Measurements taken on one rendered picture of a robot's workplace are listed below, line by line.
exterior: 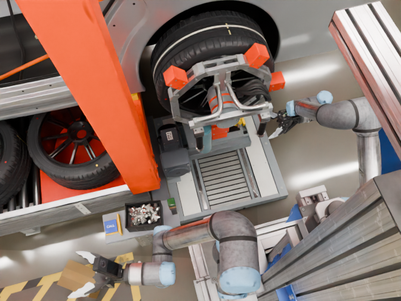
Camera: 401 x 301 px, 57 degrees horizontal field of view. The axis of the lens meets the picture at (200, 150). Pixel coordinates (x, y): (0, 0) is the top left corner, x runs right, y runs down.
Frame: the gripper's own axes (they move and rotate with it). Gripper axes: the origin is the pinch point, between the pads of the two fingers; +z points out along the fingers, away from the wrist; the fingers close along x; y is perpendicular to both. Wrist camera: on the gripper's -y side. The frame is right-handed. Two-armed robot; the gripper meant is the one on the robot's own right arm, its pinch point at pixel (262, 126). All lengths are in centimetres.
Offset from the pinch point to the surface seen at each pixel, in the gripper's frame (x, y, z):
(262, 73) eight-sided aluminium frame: -20.5, 18.1, -3.7
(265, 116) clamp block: 0.5, 12.0, 0.3
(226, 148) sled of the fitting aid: -23, -68, 11
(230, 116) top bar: -2.2, 15.0, 17.7
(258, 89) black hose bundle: -9.5, 21.1, 2.0
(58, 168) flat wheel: -19, -32, 118
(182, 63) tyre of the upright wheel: -29, 28, 35
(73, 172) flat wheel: -14, -32, 109
